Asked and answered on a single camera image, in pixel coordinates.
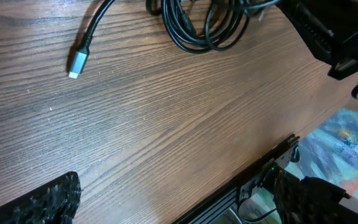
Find thick black usb-c cable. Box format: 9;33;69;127
68;0;260;80

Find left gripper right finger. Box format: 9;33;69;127
273;170;358;224

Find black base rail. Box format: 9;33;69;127
173;134;300;224

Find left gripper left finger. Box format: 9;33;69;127
0;171;81;224

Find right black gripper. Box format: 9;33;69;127
277;0;358;80

